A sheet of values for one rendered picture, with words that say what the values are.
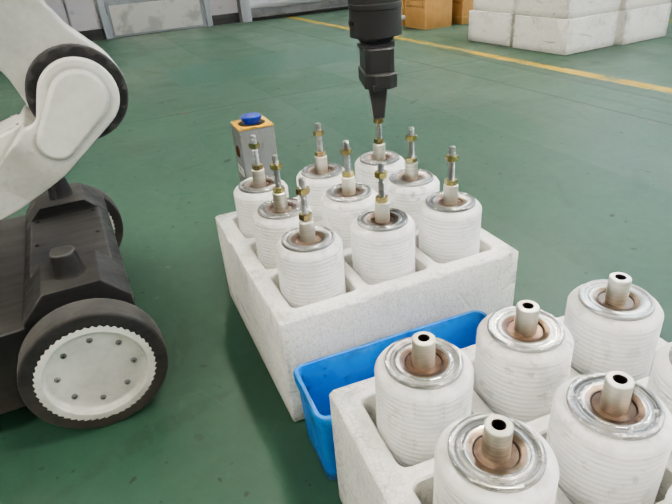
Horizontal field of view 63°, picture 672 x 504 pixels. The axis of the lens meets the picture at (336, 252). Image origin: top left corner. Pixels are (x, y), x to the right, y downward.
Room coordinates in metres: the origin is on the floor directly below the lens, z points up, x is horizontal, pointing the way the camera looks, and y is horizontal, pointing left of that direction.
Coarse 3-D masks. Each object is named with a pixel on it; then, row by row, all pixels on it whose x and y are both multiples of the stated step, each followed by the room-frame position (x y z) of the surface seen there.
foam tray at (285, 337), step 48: (240, 240) 0.84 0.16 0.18; (480, 240) 0.78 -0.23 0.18; (240, 288) 0.82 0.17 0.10; (384, 288) 0.65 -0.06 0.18; (432, 288) 0.67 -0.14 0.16; (480, 288) 0.70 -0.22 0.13; (288, 336) 0.59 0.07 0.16; (336, 336) 0.62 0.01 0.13; (384, 336) 0.64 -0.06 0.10; (288, 384) 0.59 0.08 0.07
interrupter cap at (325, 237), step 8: (288, 232) 0.71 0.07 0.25; (296, 232) 0.71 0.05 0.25; (320, 232) 0.70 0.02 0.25; (328, 232) 0.70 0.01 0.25; (288, 240) 0.68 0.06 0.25; (296, 240) 0.69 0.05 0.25; (320, 240) 0.68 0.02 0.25; (328, 240) 0.67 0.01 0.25; (288, 248) 0.66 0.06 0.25; (296, 248) 0.66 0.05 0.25; (304, 248) 0.66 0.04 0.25; (312, 248) 0.65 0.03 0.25; (320, 248) 0.65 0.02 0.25
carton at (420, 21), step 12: (408, 0) 4.64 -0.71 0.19; (420, 0) 4.48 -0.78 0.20; (432, 0) 4.44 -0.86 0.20; (444, 0) 4.48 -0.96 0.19; (408, 12) 4.64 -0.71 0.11; (420, 12) 4.48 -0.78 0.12; (432, 12) 4.44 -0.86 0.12; (444, 12) 4.48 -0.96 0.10; (408, 24) 4.64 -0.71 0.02; (420, 24) 4.48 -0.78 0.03; (432, 24) 4.44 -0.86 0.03; (444, 24) 4.48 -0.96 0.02
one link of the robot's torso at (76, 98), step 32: (64, 64) 0.83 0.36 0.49; (96, 64) 0.85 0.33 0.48; (64, 96) 0.82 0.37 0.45; (96, 96) 0.83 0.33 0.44; (0, 128) 0.86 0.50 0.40; (32, 128) 0.80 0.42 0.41; (64, 128) 0.81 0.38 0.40; (96, 128) 0.84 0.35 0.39; (0, 160) 0.81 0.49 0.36; (32, 160) 0.80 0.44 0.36; (64, 160) 0.81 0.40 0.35; (0, 192) 0.81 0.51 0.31; (32, 192) 0.82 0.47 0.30
